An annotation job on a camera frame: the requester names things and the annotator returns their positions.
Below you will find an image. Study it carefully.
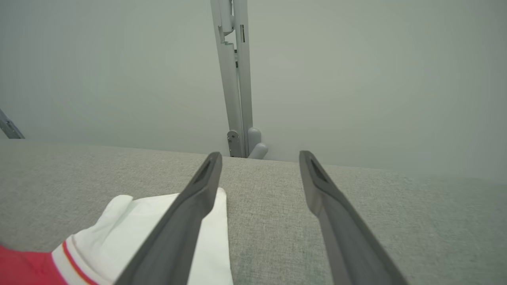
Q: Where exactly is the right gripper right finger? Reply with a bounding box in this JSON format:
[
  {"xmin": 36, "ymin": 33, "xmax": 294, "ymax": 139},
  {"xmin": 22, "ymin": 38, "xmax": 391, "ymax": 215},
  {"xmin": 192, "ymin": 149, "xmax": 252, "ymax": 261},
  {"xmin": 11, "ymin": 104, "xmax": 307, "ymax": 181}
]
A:
[{"xmin": 298, "ymin": 150, "xmax": 409, "ymax": 285}]

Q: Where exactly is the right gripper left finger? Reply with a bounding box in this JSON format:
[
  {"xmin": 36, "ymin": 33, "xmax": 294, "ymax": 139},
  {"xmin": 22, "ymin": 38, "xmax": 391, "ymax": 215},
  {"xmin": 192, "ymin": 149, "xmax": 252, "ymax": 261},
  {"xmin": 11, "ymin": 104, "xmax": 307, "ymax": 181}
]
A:
[{"xmin": 114, "ymin": 151, "xmax": 223, "ymax": 285}]

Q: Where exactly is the red and white striped shirt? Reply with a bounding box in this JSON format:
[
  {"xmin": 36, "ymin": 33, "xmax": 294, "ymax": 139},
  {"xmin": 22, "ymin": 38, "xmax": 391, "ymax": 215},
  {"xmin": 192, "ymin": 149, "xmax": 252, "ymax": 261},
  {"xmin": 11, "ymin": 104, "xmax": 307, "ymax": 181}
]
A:
[{"xmin": 0, "ymin": 188, "xmax": 234, "ymax": 285}]

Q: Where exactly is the grey slanted partition support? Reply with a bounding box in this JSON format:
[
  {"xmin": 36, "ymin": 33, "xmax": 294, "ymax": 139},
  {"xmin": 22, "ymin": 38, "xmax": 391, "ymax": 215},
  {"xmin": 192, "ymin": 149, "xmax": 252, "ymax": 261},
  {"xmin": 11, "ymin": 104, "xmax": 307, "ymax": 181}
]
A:
[{"xmin": 0, "ymin": 108, "xmax": 25, "ymax": 139}]

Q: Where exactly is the dark metal post bracket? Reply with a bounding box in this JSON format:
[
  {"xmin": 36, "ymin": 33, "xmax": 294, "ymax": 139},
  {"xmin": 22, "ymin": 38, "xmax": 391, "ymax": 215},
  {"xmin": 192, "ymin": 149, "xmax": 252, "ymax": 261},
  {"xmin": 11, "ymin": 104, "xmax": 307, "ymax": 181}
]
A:
[{"xmin": 227, "ymin": 130, "xmax": 241, "ymax": 158}]

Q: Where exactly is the grey rounded post foot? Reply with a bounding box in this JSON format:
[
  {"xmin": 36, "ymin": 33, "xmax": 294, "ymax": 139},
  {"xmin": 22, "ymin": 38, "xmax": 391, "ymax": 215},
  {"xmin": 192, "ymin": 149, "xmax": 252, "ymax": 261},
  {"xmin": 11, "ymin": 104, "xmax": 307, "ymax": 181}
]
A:
[{"xmin": 247, "ymin": 126, "xmax": 269, "ymax": 160}]

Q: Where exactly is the grey partition post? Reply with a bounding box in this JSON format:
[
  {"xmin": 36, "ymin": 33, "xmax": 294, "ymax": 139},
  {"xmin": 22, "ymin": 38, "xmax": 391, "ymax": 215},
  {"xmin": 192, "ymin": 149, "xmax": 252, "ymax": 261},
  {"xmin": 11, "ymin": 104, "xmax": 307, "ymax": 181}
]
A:
[{"xmin": 210, "ymin": 0, "xmax": 254, "ymax": 158}]

